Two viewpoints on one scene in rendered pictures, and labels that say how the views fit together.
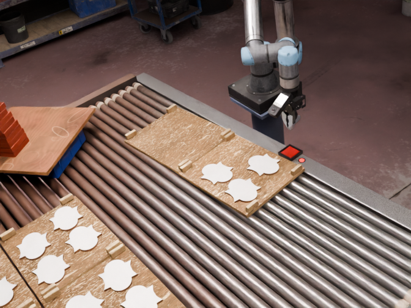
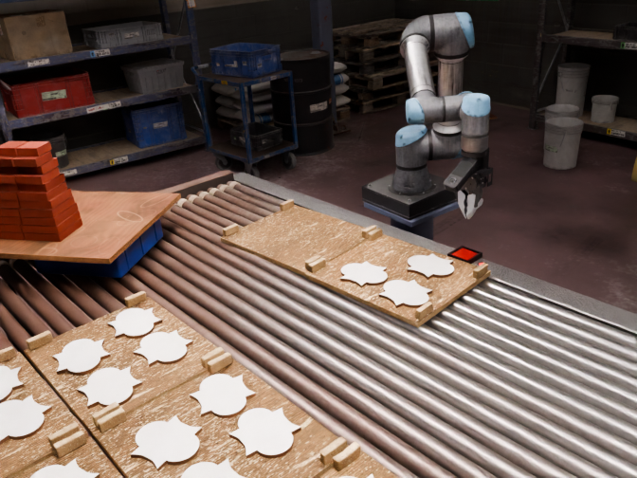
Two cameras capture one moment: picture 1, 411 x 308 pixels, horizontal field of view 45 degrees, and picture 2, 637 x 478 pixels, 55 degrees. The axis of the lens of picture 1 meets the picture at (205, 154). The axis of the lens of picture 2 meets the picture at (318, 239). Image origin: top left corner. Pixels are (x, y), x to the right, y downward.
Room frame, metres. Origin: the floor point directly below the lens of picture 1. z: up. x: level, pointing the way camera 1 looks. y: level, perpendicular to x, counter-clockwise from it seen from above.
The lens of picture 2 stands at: (0.07, 0.30, 1.82)
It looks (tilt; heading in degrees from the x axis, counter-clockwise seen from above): 26 degrees down; 352
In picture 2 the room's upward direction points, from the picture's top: 4 degrees counter-clockwise
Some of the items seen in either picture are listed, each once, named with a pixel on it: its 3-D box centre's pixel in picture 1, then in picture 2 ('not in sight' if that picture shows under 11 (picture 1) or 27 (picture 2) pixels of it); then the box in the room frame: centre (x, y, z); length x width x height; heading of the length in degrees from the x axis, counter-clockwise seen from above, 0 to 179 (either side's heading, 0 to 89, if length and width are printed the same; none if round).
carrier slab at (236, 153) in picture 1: (240, 172); (396, 274); (1.60, -0.13, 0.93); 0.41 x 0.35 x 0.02; 36
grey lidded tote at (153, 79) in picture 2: not in sight; (154, 75); (6.20, 0.94, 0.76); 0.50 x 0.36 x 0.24; 123
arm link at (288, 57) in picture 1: (288, 62); (475, 115); (1.68, -0.38, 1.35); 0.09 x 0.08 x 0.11; 169
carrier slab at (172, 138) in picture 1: (178, 137); (299, 236); (1.94, 0.11, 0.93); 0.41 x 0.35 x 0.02; 37
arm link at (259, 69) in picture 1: (261, 57); (412, 144); (2.24, -0.37, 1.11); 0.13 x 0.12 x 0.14; 79
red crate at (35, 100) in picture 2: not in sight; (46, 91); (5.78, 1.83, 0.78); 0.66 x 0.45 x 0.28; 117
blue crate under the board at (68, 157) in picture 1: (43, 148); (100, 240); (2.01, 0.77, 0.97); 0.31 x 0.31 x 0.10; 68
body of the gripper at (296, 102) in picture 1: (291, 96); (474, 169); (1.68, -0.39, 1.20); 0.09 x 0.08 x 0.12; 123
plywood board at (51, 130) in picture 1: (27, 137); (80, 222); (2.04, 0.83, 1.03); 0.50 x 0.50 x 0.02; 68
